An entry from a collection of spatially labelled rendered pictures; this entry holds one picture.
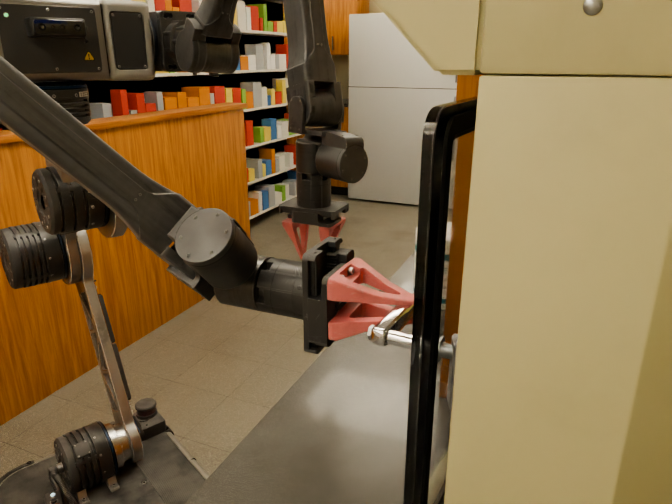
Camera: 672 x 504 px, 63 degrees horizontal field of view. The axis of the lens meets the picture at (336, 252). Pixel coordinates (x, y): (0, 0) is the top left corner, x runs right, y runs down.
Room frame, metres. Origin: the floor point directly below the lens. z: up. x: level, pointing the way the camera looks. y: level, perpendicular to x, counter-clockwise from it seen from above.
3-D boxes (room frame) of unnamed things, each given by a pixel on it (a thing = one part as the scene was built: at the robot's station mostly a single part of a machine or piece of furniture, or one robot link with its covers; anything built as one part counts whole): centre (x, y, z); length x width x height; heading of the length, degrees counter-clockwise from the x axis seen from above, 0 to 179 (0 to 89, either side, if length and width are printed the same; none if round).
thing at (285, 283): (0.51, 0.04, 1.20); 0.07 x 0.07 x 0.10; 66
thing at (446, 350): (0.38, -0.09, 1.18); 0.02 x 0.02 x 0.06; 62
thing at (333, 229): (0.89, 0.03, 1.14); 0.07 x 0.07 x 0.09; 66
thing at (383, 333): (0.44, -0.07, 1.20); 0.10 x 0.05 x 0.03; 152
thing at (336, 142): (0.86, 0.01, 1.30); 0.11 x 0.09 x 0.12; 40
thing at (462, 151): (0.49, -0.13, 1.19); 0.30 x 0.01 x 0.40; 152
